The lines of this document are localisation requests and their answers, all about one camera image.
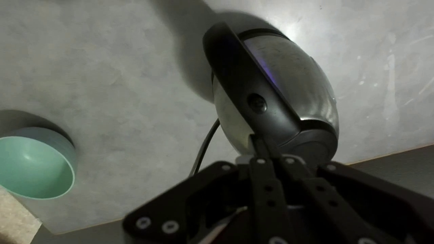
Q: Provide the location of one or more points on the mint green bowl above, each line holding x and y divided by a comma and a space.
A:
37, 163

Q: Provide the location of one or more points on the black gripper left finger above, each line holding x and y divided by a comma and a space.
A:
270, 214

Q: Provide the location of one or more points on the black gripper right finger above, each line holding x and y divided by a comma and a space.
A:
334, 219

